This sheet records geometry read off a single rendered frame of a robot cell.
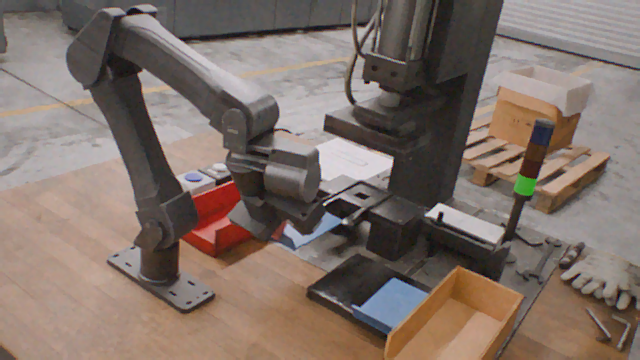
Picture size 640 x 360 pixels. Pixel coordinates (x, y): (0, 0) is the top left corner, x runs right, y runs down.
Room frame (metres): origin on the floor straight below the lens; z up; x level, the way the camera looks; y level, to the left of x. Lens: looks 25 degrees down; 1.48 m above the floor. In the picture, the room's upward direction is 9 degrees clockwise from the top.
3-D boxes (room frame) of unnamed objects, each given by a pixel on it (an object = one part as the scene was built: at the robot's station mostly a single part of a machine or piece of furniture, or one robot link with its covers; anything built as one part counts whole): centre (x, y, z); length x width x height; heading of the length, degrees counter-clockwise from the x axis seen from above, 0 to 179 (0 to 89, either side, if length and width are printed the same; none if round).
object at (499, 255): (0.92, -0.33, 0.95); 0.06 x 0.03 x 0.09; 58
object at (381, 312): (0.76, -0.15, 0.93); 0.15 x 0.07 x 0.03; 150
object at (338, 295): (0.81, -0.12, 0.91); 0.17 x 0.16 x 0.02; 58
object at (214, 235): (0.99, 0.15, 0.93); 0.25 x 0.12 x 0.06; 148
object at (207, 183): (1.10, 0.27, 0.90); 0.07 x 0.07 x 0.06; 58
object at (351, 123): (1.09, -0.13, 1.22); 0.26 x 0.18 x 0.30; 148
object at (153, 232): (0.77, 0.23, 1.00); 0.09 x 0.06 x 0.06; 159
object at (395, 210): (1.03, -0.11, 0.98); 0.20 x 0.10 x 0.01; 58
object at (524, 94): (4.25, -1.59, 0.40); 0.67 x 0.60 x 0.50; 140
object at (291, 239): (0.85, 0.02, 1.00); 0.15 x 0.07 x 0.03; 148
